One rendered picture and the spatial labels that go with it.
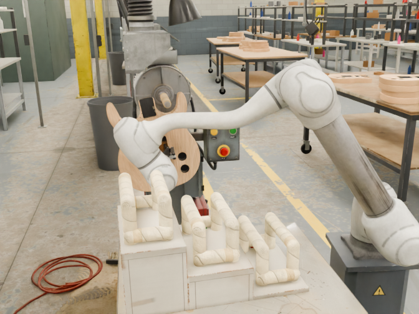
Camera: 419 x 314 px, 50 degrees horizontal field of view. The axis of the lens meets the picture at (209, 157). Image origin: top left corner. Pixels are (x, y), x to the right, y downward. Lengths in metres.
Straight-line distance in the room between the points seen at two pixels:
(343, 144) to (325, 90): 0.21
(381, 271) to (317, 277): 0.62
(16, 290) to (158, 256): 2.12
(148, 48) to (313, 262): 0.95
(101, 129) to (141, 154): 3.26
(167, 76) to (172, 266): 1.15
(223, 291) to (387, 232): 0.67
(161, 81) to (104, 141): 2.83
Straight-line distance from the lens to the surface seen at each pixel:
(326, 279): 1.27
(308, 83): 1.32
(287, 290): 1.19
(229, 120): 1.54
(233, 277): 1.11
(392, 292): 1.92
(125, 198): 1.03
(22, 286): 3.12
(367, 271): 1.84
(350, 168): 1.49
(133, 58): 1.73
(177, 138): 1.92
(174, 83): 2.04
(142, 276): 1.06
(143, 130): 1.52
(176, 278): 1.08
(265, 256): 1.15
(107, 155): 4.85
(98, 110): 4.73
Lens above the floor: 1.61
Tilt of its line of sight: 18 degrees down
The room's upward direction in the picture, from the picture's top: 1 degrees counter-clockwise
